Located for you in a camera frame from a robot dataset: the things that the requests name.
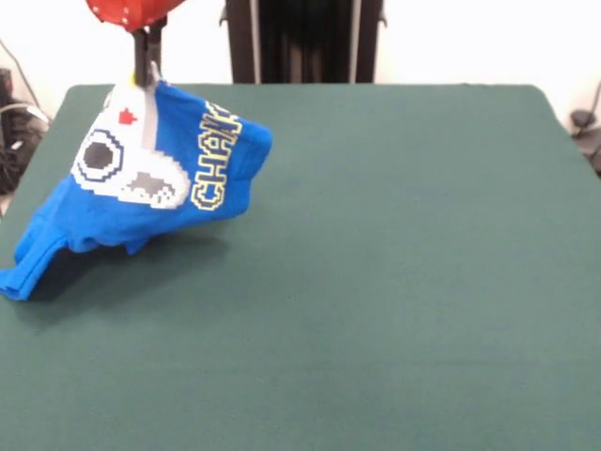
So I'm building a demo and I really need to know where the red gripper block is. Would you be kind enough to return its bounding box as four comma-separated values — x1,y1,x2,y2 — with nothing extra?
85,0,189,88

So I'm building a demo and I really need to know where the blue printed t-shirt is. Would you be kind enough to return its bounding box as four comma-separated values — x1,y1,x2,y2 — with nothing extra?
0,63,273,303

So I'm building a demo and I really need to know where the black equipment pile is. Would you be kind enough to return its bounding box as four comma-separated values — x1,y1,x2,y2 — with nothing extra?
0,68,52,194

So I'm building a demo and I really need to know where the dark green table cloth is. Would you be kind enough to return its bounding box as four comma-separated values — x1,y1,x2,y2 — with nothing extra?
0,83,601,451

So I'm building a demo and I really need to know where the grey cable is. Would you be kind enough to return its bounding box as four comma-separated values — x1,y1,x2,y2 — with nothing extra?
0,39,39,110

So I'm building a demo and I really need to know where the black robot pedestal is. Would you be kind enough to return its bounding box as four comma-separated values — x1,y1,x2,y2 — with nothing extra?
219,0,389,86

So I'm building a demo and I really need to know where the black cable bundle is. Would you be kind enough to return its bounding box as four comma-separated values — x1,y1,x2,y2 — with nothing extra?
570,79,601,178

